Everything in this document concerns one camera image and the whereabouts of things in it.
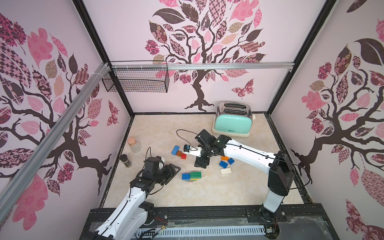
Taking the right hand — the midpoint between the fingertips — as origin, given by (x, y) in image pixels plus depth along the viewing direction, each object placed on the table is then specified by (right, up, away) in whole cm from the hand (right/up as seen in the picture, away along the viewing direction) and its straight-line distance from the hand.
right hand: (197, 156), depth 82 cm
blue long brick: (-6, -11, -1) cm, 13 cm away
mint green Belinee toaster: (+25, +22, +14) cm, 36 cm away
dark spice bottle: (-43, -2, +3) cm, 43 cm away
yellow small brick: (-1, -14, +2) cm, 14 cm away
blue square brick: (+17, -7, +9) cm, 20 cm away
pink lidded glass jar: (-40, +4, +11) cm, 42 cm away
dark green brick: (-1, -10, -1) cm, 10 cm away
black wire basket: (-39, +49, +12) cm, 64 cm away
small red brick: (-9, -3, +14) cm, 17 cm away
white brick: (+18, -10, +5) cm, 21 cm away
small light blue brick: (-15, +1, +15) cm, 21 cm away
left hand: (-10, -10, -1) cm, 14 cm away
